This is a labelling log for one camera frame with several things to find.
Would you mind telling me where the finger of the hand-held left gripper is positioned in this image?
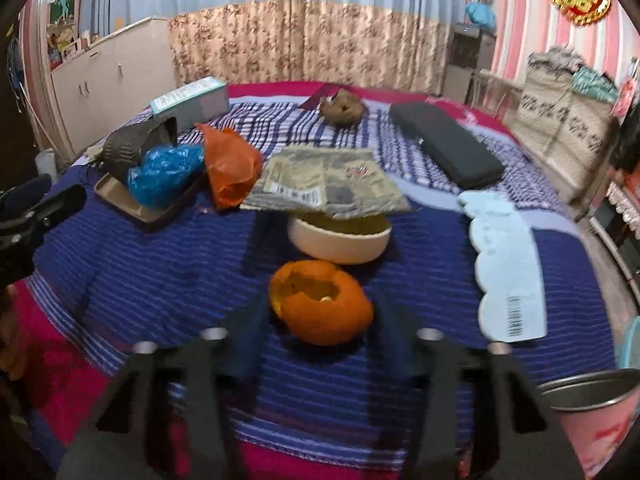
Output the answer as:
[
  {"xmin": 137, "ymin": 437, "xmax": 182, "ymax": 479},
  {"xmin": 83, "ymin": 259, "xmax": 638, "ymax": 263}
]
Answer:
[
  {"xmin": 0, "ymin": 174, "xmax": 53, "ymax": 208},
  {"xmin": 12, "ymin": 184, "xmax": 88, "ymax": 233}
]

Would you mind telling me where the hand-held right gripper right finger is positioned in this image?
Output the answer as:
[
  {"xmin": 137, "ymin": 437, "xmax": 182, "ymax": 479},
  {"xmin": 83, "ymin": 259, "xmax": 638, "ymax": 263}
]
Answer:
[{"xmin": 381, "ymin": 305, "xmax": 586, "ymax": 480}]

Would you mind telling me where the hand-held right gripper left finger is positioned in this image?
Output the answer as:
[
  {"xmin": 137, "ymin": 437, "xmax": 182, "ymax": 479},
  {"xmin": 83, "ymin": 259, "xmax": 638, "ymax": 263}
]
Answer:
[{"xmin": 57, "ymin": 294, "xmax": 274, "ymax": 480}]

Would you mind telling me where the dark grey shoe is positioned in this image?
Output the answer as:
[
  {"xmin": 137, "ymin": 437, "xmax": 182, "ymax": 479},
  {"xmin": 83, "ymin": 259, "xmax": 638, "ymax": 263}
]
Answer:
[{"xmin": 99, "ymin": 116, "xmax": 180, "ymax": 181}]

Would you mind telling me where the blue plastic bag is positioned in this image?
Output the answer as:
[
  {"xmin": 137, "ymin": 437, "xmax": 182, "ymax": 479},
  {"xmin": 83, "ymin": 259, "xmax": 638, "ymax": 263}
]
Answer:
[{"xmin": 127, "ymin": 144, "xmax": 206, "ymax": 209}]

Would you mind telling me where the cream round bowl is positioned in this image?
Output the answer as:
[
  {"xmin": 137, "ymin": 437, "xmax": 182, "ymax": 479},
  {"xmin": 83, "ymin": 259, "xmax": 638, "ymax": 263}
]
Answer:
[{"xmin": 287, "ymin": 212, "xmax": 392, "ymax": 266}]

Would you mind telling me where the grey paper package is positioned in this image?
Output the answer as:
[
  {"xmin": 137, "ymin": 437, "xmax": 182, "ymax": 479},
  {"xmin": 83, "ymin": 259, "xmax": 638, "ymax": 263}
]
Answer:
[{"xmin": 240, "ymin": 146, "xmax": 412, "ymax": 221}]

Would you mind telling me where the orange plastic bag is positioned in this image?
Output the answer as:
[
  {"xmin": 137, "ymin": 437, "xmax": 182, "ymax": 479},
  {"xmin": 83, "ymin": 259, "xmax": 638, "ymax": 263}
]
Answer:
[{"xmin": 196, "ymin": 123, "xmax": 264, "ymax": 211}]

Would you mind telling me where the brown cardboard tray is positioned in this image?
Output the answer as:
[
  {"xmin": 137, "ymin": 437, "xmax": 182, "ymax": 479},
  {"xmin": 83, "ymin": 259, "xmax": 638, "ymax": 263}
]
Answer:
[{"xmin": 94, "ymin": 172, "xmax": 208, "ymax": 233}]

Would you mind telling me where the blue striped bed blanket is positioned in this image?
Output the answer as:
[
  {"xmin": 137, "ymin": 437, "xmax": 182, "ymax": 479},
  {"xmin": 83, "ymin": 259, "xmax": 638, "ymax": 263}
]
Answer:
[{"xmin": 25, "ymin": 80, "xmax": 621, "ymax": 480}]

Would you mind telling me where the cream cabinet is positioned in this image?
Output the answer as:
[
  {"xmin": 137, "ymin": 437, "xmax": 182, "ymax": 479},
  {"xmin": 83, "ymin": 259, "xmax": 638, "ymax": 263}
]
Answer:
[{"xmin": 50, "ymin": 16, "xmax": 178, "ymax": 161}]

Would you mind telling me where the grey box at edge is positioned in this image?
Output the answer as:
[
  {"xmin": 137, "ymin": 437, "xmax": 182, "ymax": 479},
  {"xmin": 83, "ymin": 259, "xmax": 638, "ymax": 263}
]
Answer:
[{"xmin": 149, "ymin": 76, "xmax": 231, "ymax": 128}]

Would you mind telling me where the black flat case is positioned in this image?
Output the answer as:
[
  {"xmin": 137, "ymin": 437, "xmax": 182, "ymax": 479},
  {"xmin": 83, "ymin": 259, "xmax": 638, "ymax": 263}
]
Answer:
[{"xmin": 389, "ymin": 102, "xmax": 506, "ymax": 190}]

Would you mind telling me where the pink bucket with metal rim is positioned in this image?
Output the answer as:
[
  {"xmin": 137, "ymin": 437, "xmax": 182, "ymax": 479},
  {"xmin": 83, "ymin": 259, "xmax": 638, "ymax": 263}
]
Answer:
[{"xmin": 537, "ymin": 369, "xmax": 640, "ymax": 478}]

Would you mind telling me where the low cabinet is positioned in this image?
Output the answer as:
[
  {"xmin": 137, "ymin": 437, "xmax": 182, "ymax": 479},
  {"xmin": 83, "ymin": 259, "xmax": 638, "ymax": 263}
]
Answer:
[{"xmin": 587, "ymin": 170, "xmax": 640, "ymax": 281}]

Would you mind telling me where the brown crumpled lump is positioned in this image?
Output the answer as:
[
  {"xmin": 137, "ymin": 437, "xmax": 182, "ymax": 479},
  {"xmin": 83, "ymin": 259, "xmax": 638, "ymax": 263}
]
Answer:
[{"xmin": 319, "ymin": 89, "xmax": 366, "ymax": 127}]

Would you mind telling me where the white lace cloth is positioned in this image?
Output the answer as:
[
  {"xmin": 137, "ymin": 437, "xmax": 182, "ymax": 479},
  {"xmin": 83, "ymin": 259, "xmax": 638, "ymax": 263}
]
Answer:
[{"xmin": 605, "ymin": 180, "xmax": 640, "ymax": 241}]

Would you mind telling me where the patterned cloth covered cabinet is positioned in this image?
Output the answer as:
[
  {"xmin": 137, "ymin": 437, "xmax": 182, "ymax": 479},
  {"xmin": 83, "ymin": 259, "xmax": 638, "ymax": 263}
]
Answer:
[{"xmin": 512, "ymin": 62, "xmax": 621, "ymax": 201}]

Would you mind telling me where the small metal table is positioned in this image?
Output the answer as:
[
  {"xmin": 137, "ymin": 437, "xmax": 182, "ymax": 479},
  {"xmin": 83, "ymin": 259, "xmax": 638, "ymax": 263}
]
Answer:
[{"xmin": 470, "ymin": 69, "xmax": 523, "ymax": 111}]

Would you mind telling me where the grey water dispenser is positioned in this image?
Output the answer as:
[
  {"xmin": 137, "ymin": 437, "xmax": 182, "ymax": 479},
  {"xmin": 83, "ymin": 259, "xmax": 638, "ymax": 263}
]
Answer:
[{"xmin": 442, "ymin": 22, "xmax": 498, "ymax": 98}]

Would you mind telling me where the blue and floral curtain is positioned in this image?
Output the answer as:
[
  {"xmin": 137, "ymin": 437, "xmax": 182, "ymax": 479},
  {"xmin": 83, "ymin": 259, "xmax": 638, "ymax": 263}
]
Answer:
[{"xmin": 90, "ymin": 0, "xmax": 476, "ymax": 96}]

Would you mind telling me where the pile of folded clothes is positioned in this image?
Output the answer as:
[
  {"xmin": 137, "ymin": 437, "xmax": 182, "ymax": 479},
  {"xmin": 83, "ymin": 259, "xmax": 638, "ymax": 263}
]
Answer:
[{"xmin": 527, "ymin": 46, "xmax": 621, "ymax": 103}]

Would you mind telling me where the pink hanging tag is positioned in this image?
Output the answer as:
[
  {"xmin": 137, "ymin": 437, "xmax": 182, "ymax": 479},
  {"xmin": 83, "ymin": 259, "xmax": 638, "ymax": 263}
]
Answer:
[{"xmin": 611, "ymin": 57, "xmax": 640, "ymax": 118}]

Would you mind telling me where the blue vase with plant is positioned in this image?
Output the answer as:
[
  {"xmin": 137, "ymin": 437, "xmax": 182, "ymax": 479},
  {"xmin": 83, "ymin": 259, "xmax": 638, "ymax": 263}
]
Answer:
[{"xmin": 465, "ymin": 0, "xmax": 498, "ymax": 31}]

